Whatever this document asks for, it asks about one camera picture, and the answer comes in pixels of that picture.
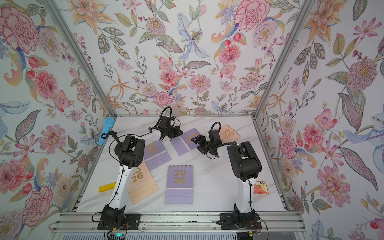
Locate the peach calendar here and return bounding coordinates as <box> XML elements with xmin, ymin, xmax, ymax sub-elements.
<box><xmin>220</xmin><ymin>125</ymin><xmax>241</xmax><ymax>143</ymax></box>
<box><xmin>129</xmin><ymin>162</ymin><xmax>159</xmax><ymax>205</ymax></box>

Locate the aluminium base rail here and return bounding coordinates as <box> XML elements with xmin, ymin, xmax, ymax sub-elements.
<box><xmin>48</xmin><ymin>211</ymin><xmax>306</xmax><ymax>233</ymax></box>

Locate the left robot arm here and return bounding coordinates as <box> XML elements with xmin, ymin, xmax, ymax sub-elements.
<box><xmin>99</xmin><ymin>116</ymin><xmax>183</xmax><ymax>216</ymax></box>

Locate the blue microphone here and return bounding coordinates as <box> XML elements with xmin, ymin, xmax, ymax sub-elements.
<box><xmin>99</xmin><ymin>117</ymin><xmax>115</xmax><ymax>146</ymax></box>

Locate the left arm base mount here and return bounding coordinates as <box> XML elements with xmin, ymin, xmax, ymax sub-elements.
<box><xmin>97</xmin><ymin>214</ymin><xmax>141</xmax><ymax>231</ymax></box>

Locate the yellow block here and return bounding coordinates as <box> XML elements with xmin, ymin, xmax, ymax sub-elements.
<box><xmin>99</xmin><ymin>183</ymin><xmax>116</xmax><ymax>193</ymax></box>

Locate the purple calendar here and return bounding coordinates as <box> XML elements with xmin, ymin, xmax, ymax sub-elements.
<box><xmin>171</xmin><ymin>128</ymin><xmax>200</xmax><ymax>156</ymax></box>
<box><xmin>165</xmin><ymin>165</ymin><xmax>194</xmax><ymax>205</ymax></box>
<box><xmin>144</xmin><ymin>141</ymin><xmax>171</xmax><ymax>171</ymax></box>

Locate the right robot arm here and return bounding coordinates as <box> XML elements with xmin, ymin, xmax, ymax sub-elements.
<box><xmin>191</xmin><ymin>130</ymin><xmax>262</xmax><ymax>223</ymax></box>

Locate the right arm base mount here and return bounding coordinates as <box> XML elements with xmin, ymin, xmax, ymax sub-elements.
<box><xmin>216</xmin><ymin>213</ymin><xmax>262</xmax><ymax>231</ymax></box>

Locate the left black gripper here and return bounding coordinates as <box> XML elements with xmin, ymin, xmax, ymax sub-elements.
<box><xmin>164</xmin><ymin>125</ymin><xmax>184</xmax><ymax>140</ymax></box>

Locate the orange card box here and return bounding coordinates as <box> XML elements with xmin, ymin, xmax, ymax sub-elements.
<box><xmin>254</xmin><ymin>181</ymin><xmax>269</xmax><ymax>195</ymax></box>

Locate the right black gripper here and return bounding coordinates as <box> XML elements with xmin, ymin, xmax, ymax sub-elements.
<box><xmin>191</xmin><ymin>134</ymin><xmax>214</xmax><ymax>154</ymax></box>

